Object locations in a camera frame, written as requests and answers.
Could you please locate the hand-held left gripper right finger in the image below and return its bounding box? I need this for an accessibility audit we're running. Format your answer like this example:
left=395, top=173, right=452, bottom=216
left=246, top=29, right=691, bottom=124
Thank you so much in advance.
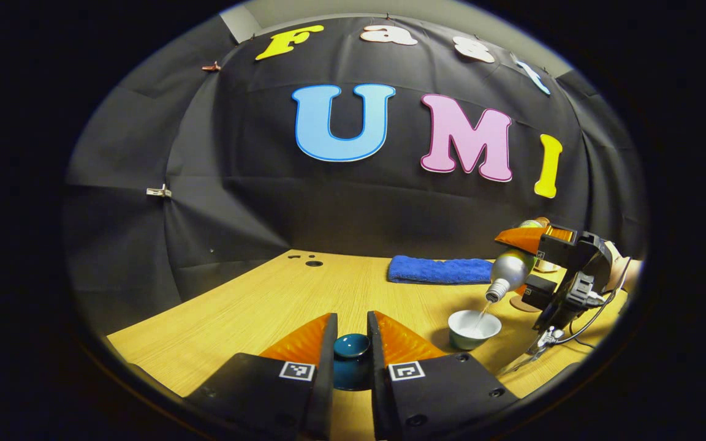
left=367, top=311, right=520, bottom=441

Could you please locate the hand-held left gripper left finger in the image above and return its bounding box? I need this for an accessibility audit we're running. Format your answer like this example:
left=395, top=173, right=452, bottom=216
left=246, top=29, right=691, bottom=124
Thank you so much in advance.
left=184, top=314, right=338, bottom=441

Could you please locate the round cork coaster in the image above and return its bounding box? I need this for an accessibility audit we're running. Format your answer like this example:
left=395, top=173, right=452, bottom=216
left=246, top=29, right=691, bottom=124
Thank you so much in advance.
left=509, top=294, right=541, bottom=314

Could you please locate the teal teacup lid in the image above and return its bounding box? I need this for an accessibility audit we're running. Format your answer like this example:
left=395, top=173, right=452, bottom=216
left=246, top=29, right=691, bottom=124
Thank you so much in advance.
left=332, top=333, right=373, bottom=391

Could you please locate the silver green water bottle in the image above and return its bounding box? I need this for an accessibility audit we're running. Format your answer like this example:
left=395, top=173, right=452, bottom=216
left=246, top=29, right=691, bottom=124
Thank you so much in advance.
left=485, top=219, right=553, bottom=304

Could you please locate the white teal teacup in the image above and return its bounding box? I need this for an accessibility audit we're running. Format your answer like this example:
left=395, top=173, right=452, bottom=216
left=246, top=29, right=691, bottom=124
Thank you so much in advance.
left=448, top=309, right=503, bottom=351

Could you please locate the blue folded towel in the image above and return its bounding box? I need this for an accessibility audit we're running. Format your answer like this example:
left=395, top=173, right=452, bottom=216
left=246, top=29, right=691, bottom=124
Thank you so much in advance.
left=387, top=255, right=493, bottom=285

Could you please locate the black backdrop cloth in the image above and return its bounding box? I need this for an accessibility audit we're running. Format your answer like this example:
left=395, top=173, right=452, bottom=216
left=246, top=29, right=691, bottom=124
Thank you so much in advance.
left=62, top=15, right=647, bottom=331

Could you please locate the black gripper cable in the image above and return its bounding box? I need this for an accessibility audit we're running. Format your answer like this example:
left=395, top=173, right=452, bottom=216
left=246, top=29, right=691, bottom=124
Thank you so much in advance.
left=564, top=269, right=631, bottom=351

